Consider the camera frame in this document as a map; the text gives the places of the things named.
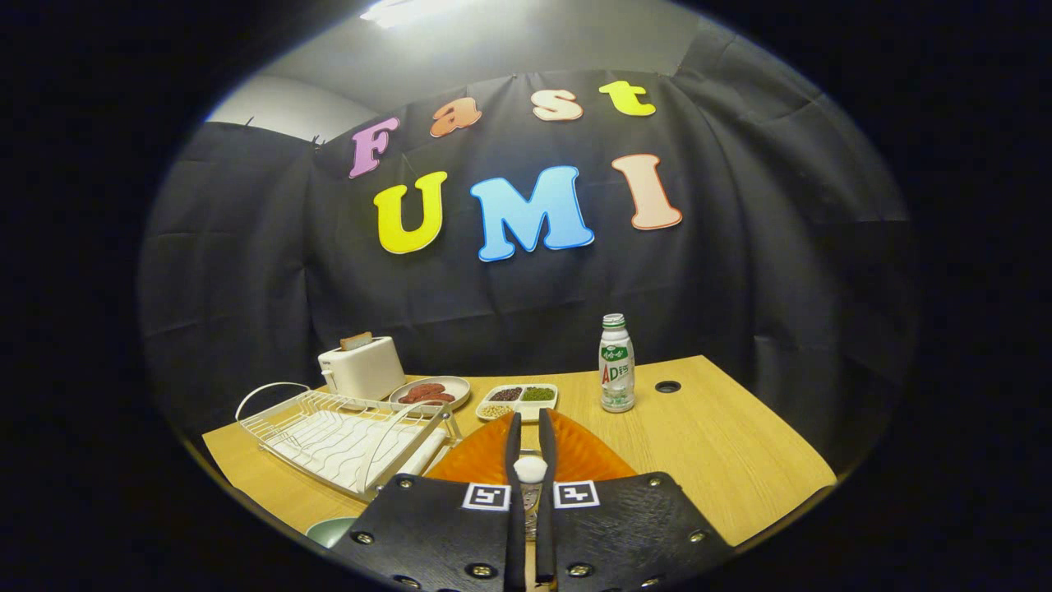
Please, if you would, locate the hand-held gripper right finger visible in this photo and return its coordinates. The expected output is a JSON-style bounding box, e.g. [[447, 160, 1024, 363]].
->
[[536, 409, 736, 592]]

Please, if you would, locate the pale green plate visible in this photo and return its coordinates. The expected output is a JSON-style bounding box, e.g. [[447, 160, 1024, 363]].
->
[[306, 516, 358, 549]]

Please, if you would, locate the ceiling light panel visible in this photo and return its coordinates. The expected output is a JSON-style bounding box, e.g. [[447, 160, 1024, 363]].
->
[[360, 0, 478, 30]]

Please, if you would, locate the white toaster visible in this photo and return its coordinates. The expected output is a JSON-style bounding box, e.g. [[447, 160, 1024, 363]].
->
[[318, 335, 406, 402]]

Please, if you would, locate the white wire dish rack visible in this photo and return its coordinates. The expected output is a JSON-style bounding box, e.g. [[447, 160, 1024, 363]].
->
[[236, 382, 463, 502]]

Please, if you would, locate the metal spoon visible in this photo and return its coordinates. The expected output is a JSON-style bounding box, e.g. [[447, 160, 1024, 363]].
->
[[513, 455, 550, 543]]

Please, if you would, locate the white drink bottle green label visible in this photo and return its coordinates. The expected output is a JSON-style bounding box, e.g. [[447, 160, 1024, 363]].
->
[[598, 313, 636, 414]]

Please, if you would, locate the beige round plate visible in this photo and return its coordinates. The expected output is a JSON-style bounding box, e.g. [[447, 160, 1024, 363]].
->
[[389, 376, 472, 412]]

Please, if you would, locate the white divided dish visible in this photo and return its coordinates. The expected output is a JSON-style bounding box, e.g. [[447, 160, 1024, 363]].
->
[[476, 383, 559, 423]]

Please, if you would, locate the black backdrop cloth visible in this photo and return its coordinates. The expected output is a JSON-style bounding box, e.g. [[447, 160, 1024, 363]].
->
[[138, 25, 917, 478]]

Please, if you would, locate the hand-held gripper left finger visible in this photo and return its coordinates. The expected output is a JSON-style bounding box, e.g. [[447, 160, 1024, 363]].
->
[[329, 411, 527, 592]]

